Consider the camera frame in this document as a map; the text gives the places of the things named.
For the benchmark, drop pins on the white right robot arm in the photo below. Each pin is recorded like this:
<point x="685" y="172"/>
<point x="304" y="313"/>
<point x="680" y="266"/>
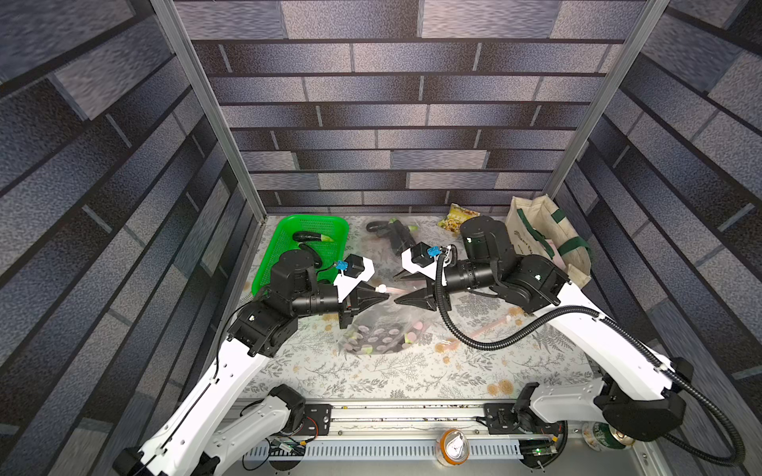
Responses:
<point x="638" y="393"/>

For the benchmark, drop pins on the floral patterned table mat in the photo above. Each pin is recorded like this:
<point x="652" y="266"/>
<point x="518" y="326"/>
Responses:
<point x="440" y="367"/>

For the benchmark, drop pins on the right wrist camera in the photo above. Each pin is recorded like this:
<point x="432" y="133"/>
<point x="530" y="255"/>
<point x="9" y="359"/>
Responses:
<point x="419" y="256"/>

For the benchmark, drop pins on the green plastic basket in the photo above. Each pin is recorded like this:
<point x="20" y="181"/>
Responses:
<point x="333" y="227"/>

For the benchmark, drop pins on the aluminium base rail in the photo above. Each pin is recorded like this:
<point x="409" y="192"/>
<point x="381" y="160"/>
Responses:
<point x="397" y="437"/>

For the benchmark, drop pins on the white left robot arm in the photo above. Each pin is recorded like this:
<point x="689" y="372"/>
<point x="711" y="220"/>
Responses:
<point x="195" y="441"/>

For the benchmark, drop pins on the clear pink-dotted zip-top bag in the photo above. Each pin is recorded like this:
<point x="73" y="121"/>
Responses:
<point x="400" y="236"/>

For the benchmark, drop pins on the beige tote bag green handles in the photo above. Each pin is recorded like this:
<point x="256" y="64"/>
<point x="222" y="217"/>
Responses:
<point x="540" y="227"/>

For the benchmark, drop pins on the aluminium frame post right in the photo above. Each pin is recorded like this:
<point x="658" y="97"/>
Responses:
<point x="644" y="27"/>

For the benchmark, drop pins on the aluminium frame post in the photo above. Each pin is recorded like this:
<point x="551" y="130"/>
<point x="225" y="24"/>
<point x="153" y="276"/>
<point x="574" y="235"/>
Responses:
<point x="172" y="25"/>
<point x="644" y="27"/>

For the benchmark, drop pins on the green drink can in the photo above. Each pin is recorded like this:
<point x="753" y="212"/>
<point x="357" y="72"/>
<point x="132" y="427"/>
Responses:
<point x="600" y="436"/>

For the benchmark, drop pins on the tape roll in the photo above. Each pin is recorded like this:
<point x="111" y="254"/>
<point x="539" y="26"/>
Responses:
<point x="452" y="448"/>

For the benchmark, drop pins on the aluminium frame post left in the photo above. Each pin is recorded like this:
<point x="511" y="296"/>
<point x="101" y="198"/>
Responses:
<point x="172" y="25"/>

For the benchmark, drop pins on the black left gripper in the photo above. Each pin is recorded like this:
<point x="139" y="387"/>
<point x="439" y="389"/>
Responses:
<point x="349" y="308"/>

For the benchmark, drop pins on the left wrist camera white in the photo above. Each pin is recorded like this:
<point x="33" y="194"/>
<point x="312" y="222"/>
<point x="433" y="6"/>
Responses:
<point x="353" y="271"/>

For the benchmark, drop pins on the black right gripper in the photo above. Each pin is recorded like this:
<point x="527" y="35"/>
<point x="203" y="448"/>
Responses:
<point x="437" y="286"/>

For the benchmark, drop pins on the yellow snack packet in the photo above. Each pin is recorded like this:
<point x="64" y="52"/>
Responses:
<point x="456" y="216"/>

